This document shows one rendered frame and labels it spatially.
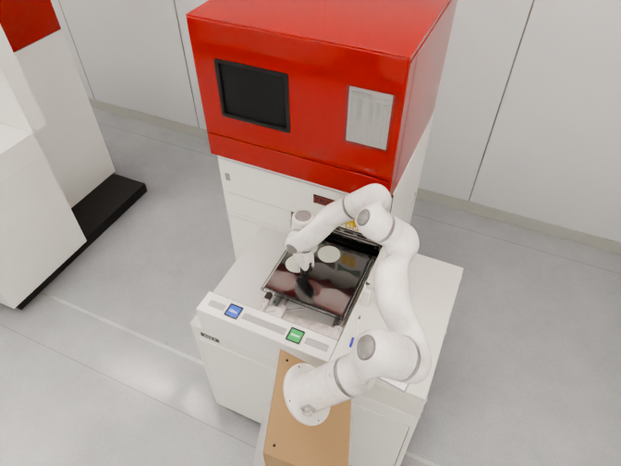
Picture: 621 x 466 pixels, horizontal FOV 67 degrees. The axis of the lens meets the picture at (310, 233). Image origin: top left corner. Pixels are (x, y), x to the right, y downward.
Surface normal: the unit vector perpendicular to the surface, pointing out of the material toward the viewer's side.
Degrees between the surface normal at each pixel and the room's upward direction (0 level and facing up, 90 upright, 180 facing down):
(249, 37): 90
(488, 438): 0
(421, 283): 0
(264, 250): 0
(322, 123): 90
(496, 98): 90
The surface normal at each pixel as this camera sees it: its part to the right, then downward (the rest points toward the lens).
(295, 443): 0.66, -0.47
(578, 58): -0.41, 0.65
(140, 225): 0.00, -0.70
